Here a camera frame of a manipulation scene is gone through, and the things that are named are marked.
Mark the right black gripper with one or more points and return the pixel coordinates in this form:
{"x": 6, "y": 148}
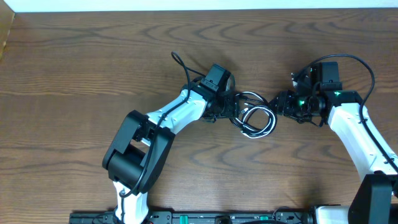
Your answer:
{"x": 284, "y": 106}

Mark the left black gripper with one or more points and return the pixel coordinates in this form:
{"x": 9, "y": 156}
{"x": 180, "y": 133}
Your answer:
{"x": 234, "y": 104}

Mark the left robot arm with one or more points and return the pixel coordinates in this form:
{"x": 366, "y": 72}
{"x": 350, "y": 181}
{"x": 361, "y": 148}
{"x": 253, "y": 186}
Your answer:
{"x": 140, "y": 147}

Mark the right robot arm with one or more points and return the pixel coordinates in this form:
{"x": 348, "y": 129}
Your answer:
{"x": 319, "y": 92}

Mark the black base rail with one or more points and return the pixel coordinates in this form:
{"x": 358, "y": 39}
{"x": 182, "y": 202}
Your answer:
{"x": 217, "y": 217}

